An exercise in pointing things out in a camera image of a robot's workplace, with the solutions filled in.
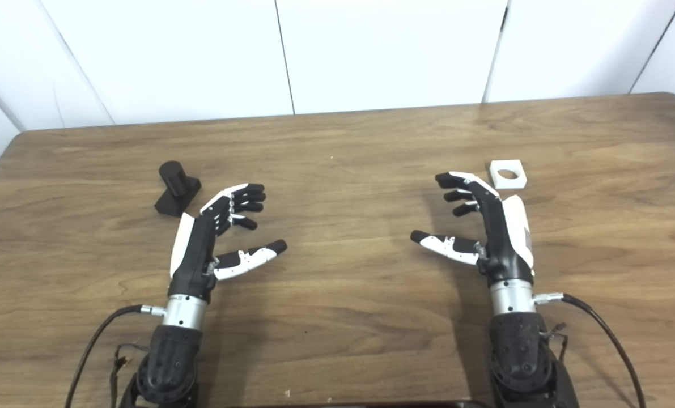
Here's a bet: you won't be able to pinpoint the white and black left hand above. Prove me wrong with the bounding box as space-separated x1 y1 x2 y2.
162 182 288 330

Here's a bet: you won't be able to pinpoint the white and black right hand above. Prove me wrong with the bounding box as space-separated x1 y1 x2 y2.
410 171 537 316

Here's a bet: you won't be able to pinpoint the white square piece with hole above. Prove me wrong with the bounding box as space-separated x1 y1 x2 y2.
489 160 527 189

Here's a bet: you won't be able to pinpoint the black peg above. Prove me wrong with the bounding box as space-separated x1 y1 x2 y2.
154 160 202 217

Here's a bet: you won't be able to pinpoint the dark robot torso edge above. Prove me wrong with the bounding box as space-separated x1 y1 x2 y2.
247 400 485 408

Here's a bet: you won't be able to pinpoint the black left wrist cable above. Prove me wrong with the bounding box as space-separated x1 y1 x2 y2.
64 304 165 408

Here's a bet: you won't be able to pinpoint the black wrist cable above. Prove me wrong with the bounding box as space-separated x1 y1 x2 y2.
64 304 165 408
533 292 647 408

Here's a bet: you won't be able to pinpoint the thin right wrist wires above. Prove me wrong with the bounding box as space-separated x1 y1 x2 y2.
541 322 569 363

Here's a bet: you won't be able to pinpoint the thin wrist wires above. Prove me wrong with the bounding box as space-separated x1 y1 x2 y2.
541 322 569 363
109 343 151 408

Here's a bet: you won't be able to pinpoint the thin left wrist wires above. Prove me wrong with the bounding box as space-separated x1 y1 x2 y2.
109 343 151 408

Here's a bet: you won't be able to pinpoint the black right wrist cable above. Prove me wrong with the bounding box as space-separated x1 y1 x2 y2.
533 292 647 408

